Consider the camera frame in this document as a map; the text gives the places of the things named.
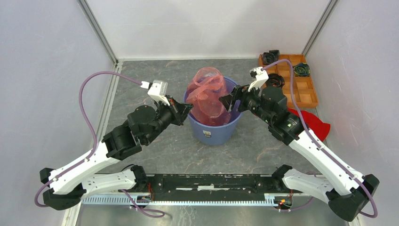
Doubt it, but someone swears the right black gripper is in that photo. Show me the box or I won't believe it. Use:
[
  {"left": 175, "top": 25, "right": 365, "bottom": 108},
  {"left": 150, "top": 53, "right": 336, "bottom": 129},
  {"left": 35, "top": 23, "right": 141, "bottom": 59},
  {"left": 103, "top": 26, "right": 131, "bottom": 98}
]
[{"left": 218, "top": 81, "right": 273, "bottom": 124}]

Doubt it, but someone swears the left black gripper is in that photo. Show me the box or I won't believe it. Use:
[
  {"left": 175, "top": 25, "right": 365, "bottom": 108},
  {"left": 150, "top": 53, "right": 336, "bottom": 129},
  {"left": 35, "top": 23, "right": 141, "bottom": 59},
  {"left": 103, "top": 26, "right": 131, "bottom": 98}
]
[{"left": 144, "top": 95, "right": 194, "bottom": 145}]

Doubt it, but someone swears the red translucent trash bag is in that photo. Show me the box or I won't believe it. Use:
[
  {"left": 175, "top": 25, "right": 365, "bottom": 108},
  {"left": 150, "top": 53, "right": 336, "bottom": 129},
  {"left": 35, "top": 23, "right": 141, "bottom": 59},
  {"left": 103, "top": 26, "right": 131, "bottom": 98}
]
[{"left": 186, "top": 67, "right": 231, "bottom": 126}]

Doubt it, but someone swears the blue plastic trash bin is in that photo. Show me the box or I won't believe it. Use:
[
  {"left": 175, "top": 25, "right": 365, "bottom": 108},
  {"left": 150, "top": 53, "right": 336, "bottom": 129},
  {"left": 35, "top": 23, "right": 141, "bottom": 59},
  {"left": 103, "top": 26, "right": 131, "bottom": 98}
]
[{"left": 184, "top": 77, "right": 243, "bottom": 146}]

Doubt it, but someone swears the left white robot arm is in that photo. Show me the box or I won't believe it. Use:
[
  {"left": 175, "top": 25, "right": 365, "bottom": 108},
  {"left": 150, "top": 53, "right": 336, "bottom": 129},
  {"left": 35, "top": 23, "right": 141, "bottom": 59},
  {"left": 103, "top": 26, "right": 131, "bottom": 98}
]
[{"left": 40, "top": 96, "right": 193, "bottom": 210}]

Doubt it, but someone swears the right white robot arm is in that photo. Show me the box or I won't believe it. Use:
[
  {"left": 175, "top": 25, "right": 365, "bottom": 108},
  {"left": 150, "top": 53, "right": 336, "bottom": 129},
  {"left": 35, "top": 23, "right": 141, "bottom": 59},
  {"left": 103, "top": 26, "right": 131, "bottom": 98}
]
[{"left": 219, "top": 85, "right": 380, "bottom": 222}]

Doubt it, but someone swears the black bag roll middle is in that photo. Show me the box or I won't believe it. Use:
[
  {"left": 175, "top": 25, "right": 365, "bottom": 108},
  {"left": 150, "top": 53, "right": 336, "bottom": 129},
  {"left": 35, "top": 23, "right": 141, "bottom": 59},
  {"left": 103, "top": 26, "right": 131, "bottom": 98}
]
[{"left": 265, "top": 73, "right": 285, "bottom": 88}]

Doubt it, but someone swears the black bag roll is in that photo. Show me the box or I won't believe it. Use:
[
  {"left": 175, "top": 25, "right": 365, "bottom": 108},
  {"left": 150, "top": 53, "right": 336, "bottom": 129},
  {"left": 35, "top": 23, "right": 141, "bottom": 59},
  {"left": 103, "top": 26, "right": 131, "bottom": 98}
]
[
  {"left": 265, "top": 73, "right": 285, "bottom": 88},
  {"left": 261, "top": 50, "right": 280, "bottom": 65}
]

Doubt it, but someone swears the black bag roll top left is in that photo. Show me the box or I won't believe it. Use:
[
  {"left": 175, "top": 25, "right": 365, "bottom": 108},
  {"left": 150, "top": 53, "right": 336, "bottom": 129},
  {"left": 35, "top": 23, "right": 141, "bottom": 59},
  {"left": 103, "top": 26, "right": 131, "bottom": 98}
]
[{"left": 261, "top": 50, "right": 280, "bottom": 65}]

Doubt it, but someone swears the orange compartment tray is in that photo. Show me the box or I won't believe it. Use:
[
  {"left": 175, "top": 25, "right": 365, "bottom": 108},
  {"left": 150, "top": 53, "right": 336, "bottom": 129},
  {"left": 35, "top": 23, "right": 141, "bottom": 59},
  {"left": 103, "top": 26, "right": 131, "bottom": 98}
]
[{"left": 262, "top": 62, "right": 319, "bottom": 108}]

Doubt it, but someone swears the dark green bag roll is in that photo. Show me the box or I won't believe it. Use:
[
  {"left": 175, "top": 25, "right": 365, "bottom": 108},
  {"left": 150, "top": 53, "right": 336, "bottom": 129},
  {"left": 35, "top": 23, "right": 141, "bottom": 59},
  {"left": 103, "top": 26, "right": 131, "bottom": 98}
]
[{"left": 293, "top": 62, "right": 311, "bottom": 77}]

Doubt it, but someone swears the red cloth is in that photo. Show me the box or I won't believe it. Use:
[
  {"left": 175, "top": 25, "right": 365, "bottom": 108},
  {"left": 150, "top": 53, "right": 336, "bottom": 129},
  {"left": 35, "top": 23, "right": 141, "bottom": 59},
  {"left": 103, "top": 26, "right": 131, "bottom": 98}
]
[{"left": 301, "top": 110, "right": 331, "bottom": 142}]

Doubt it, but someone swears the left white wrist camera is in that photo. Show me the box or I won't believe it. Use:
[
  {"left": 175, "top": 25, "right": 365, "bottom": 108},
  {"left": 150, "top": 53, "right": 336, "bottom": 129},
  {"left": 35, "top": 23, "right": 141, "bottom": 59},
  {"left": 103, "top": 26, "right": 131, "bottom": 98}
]
[{"left": 140, "top": 80, "right": 170, "bottom": 106}]

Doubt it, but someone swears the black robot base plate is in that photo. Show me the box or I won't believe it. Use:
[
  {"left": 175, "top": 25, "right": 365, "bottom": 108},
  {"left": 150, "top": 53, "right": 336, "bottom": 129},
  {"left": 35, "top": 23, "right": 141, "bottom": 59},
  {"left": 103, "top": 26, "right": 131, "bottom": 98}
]
[{"left": 128, "top": 174, "right": 298, "bottom": 202}]

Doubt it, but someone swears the slotted cable duct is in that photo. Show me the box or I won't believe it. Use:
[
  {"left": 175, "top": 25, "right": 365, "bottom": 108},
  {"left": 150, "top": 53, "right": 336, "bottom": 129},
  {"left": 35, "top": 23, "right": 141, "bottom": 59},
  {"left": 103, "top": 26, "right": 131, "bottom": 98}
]
[{"left": 81, "top": 193, "right": 278, "bottom": 207}]

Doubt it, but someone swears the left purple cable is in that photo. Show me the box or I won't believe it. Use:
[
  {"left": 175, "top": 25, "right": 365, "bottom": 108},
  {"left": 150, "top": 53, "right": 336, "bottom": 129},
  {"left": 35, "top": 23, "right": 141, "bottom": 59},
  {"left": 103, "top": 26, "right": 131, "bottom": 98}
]
[{"left": 34, "top": 71, "right": 144, "bottom": 208}]

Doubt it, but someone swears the purple cable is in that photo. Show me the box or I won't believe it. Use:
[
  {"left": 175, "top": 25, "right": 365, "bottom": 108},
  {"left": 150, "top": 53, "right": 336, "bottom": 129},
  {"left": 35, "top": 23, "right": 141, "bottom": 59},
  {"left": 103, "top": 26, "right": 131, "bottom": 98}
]
[
  {"left": 260, "top": 59, "right": 378, "bottom": 218},
  {"left": 34, "top": 71, "right": 144, "bottom": 208}
]

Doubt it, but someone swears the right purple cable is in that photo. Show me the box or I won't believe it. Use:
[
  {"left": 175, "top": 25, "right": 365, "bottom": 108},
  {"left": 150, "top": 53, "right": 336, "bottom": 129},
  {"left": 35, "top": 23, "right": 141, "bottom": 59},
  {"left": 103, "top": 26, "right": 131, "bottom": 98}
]
[{"left": 260, "top": 59, "right": 378, "bottom": 218}]

